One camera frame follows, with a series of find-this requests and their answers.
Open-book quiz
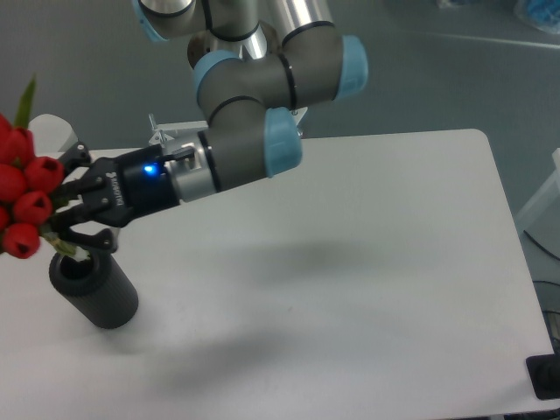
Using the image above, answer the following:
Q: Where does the blue plastic bag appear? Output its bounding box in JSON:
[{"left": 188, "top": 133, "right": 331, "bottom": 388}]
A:
[{"left": 514, "top": 0, "right": 559, "bottom": 35}]

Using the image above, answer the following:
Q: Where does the black device at table edge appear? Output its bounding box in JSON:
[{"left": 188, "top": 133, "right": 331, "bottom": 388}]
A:
[{"left": 526, "top": 354, "right": 559, "bottom": 401}]

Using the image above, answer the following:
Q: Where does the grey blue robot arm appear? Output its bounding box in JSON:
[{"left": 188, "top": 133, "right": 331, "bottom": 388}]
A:
[{"left": 44, "top": 1, "right": 368, "bottom": 253}]

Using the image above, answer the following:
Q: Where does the red tulip bouquet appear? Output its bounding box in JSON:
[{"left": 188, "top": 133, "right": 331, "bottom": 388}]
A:
[{"left": 1, "top": 78, "right": 91, "bottom": 263}]

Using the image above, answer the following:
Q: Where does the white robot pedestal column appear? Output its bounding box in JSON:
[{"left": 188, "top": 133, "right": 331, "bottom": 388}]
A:
[{"left": 150, "top": 101, "right": 305, "bottom": 172}]

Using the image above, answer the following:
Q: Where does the black ribbed cylindrical vase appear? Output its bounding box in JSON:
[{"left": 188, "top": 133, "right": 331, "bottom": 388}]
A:
[{"left": 48, "top": 252, "right": 139, "bottom": 329}]

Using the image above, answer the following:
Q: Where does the white chair back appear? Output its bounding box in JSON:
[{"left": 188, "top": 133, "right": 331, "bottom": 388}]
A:
[{"left": 28, "top": 114, "right": 78, "bottom": 156}]

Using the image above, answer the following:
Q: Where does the white side furniture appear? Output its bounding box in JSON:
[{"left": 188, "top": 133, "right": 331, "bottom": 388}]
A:
[{"left": 514, "top": 149, "right": 559, "bottom": 236}]

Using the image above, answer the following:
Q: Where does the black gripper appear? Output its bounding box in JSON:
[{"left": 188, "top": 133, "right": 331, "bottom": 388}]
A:
[{"left": 47, "top": 141, "right": 179, "bottom": 253}]

